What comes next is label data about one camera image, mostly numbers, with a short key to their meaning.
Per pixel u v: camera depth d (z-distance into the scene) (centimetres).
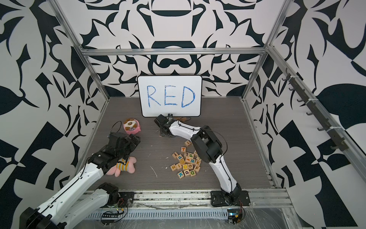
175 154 87
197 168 82
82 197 48
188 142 91
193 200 76
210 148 57
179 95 97
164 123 73
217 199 74
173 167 83
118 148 62
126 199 73
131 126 95
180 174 80
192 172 81
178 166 83
